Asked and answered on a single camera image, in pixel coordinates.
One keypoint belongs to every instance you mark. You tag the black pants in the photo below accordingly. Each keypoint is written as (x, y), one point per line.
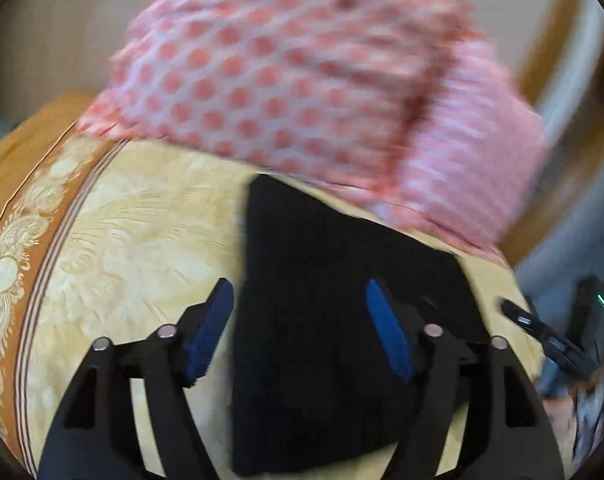
(312, 320)

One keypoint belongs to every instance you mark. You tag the yellow patterned bedspread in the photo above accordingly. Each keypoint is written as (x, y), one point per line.
(126, 250)

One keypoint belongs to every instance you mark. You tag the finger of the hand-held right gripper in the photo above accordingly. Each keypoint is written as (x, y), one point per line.
(552, 340)

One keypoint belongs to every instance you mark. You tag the wooden wardrobe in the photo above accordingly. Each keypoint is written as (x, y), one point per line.
(567, 110)

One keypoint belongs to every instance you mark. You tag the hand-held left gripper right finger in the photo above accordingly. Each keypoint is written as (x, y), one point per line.
(389, 330)

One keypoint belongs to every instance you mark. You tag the large pink polka dot pillow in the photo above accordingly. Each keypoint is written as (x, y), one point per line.
(262, 60)

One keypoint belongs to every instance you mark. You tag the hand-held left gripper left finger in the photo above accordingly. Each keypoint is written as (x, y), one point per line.
(209, 330)

